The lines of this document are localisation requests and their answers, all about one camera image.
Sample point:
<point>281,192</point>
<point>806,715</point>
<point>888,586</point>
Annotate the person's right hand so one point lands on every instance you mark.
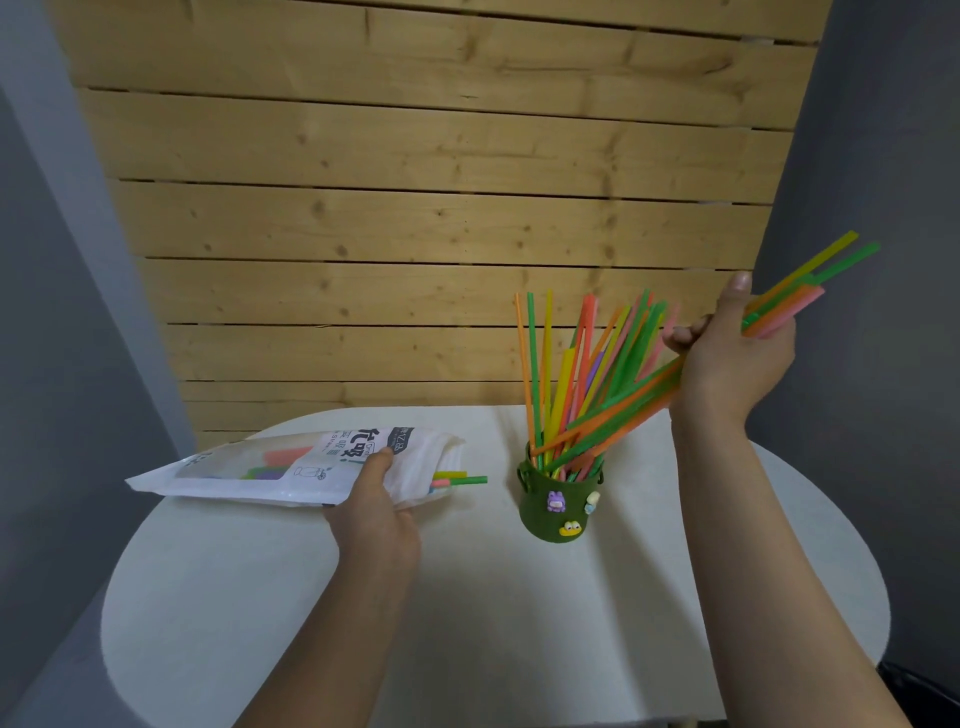
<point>727,375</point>

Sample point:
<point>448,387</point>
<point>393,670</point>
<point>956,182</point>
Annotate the person's left hand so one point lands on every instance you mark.
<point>375,536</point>

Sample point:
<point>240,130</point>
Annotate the person's right forearm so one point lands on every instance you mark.
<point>765,600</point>

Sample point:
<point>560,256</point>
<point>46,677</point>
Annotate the pink straw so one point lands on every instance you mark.
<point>795,311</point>

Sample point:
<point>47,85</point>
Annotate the black trash bin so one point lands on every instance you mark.
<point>930,701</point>

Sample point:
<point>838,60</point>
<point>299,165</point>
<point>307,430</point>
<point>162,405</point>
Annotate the yellow straw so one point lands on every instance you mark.
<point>817,259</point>

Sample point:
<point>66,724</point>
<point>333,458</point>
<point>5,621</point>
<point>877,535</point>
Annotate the person's left forearm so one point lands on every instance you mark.
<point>322,660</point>

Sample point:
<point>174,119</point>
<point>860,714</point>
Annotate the bunch of colourful straws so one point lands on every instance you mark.
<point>847,262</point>

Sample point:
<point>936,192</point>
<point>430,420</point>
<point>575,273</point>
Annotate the wooden plank panel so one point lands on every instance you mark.
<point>450,210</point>

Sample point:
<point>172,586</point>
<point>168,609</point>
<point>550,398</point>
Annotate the dark green cup with charms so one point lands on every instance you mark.
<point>536,521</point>

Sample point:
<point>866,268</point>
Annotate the orange straw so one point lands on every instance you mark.
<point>615,409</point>

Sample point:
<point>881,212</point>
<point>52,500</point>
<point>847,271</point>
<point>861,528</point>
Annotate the white plastic straw packet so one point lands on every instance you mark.
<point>225,487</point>

